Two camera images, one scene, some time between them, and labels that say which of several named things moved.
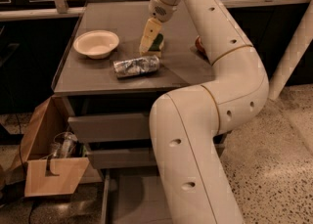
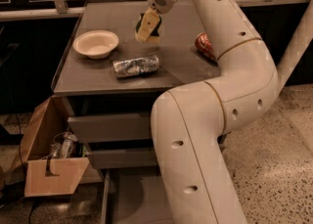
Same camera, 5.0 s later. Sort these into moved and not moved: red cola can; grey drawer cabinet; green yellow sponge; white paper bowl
Moved: green yellow sponge
Not moved: white paper bowl; red cola can; grey drawer cabinet
